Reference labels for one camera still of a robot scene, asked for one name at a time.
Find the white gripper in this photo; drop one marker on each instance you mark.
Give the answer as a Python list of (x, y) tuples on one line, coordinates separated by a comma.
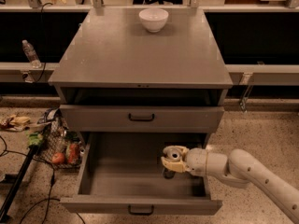
[(196, 161)]

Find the silver blue redbull can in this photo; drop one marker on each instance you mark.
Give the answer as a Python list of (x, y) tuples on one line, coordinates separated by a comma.
[(168, 174)]

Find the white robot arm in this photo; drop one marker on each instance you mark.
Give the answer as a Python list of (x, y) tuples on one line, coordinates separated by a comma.
[(236, 170)]

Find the open grey middle drawer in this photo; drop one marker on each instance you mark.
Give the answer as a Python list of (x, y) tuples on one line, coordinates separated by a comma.
[(122, 169)]

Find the grey drawer cabinet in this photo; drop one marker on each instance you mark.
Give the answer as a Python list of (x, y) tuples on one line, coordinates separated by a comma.
[(114, 60)]

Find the closed grey top drawer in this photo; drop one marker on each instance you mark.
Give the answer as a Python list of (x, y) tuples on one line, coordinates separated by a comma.
[(168, 119)]

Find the red snack package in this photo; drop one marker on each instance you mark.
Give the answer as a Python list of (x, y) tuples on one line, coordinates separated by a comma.
[(72, 153)]

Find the red apple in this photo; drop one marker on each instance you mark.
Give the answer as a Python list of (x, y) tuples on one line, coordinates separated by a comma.
[(58, 158)]

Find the white ceramic bowl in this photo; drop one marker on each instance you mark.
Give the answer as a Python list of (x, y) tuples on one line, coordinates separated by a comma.
[(153, 19)]

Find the yellow chip bag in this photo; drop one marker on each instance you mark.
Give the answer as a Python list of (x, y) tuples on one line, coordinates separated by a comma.
[(14, 123)]

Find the black metal stand leg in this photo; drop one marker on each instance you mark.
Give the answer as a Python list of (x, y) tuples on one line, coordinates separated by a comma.
[(16, 184)]

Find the clear plastic water bottle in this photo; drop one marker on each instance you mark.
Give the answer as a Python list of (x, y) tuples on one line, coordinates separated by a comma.
[(31, 55)]

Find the black top drawer handle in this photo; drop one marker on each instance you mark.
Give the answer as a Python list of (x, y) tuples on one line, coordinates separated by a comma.
[(149, 118)]

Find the black drawer handle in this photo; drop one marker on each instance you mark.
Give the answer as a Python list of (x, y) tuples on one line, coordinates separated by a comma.
[(149, 118), (140, 210)]

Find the black middle drawer handle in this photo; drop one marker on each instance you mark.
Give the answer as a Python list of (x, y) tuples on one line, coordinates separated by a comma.
[(140, 210)]

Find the wire mesh basket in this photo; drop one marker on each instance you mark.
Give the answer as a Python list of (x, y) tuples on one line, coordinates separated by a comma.
[(57, 137)]

